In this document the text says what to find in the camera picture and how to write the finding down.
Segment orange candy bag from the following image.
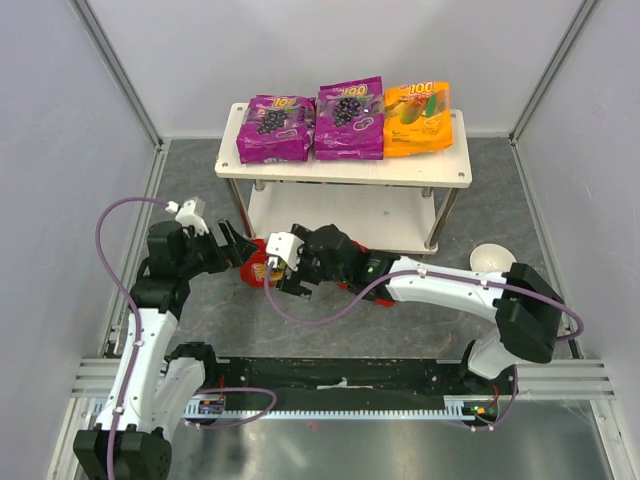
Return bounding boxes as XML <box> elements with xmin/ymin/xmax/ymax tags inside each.
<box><xmin>383</xmin><ymin>80</ymin><xmax>454</xmax><ymax>157</ymax></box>

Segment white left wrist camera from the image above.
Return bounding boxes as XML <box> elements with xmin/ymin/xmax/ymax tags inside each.
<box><xmin>164</xmin><ymin>197</ymin><xmax>210</xmax><ymax>236</ymax></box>

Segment white slotted cable duct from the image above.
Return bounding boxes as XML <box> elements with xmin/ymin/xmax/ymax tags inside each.
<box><xmin>182</xmin><ymin>397</ymin><xmax>500</xmax><ymax>422</ymax></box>

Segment white ceramic bowl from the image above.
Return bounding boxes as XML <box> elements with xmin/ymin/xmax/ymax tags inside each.
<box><xmin>469</xmin><ymin>243</ymin><xmax>516</xmax><ymax>272</ymax></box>

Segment aluminium corner frame left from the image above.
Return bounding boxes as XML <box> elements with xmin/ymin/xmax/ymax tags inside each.
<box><xmin>69</xmin><ymin>0</ymin><xmax>164</xmax><ymax>150</ymax></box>

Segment red candy bag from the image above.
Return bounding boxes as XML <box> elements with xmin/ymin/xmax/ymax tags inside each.
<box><xmin>239</xmin><ymin>238</ymin><xmax>269</xmax><ymax>288</ymax></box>
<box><xmin>347</xmin><ymin>242</ymin><xmax>400</xmax><ymax>307</ymax></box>

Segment aluminium corner frame right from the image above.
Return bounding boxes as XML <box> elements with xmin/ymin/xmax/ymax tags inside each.
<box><xmin>508</xmin><ymin>0</ymin><xmax>600</xmax><ymax>146</ymax></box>

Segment purple candy bag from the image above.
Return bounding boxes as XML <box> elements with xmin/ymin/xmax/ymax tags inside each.
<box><xmin>236</xmin><ymin>95</ymin><xmax>316</xmax><ymax>164</ymax></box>
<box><xmin>314</xmin><ymin>76</ymin><xmax>384</xmax><ymax>161</ymax></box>

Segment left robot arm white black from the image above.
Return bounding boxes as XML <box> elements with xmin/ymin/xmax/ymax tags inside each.
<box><xmin>73</xmin><ymin>220</ymin><xmax>258</xmax><ymax>479</ymax></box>

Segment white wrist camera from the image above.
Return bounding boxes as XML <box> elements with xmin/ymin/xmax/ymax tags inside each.
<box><xmin>164</xmin><ymin>197</ymin><xmax>210</xmax><ymax>236</ymax></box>
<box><xmin>265</xmin><ymin>232</ymin><xmax>304</xmax><ymax>271</ymax></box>

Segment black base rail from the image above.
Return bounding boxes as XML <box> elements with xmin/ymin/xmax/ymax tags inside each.
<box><xmin>164</xmin><ymin>341</ymin><xmax>519</xmax><ymax>401</ymax></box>

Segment white two-tier wooden shelf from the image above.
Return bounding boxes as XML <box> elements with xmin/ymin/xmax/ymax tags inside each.
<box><xmin>215</xmin><ymin>103</ymin><xmax>472</xmax><ymax>255</ymax></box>

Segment aluminium corner frame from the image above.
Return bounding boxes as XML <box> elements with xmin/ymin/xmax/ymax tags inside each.
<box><xmin>69</xmin><ymin>0</ymin><xmax>164</xmax><ymax>150</ymax></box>
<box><xmin>508</xmin><ymin>0</ymin><xmax>600</xmax><ymax>146</ymax></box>

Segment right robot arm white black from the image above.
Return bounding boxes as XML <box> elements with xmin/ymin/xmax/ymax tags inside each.
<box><xmin>266</xmin><ymin>224</ymin><xmax>564</xmax><ymax>380</ymax></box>

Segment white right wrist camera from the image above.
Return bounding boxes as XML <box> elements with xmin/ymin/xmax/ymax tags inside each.
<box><xmin>265</xmin><ymin>232</ymin><xmax>304</xmax><ymax>271</ymax></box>

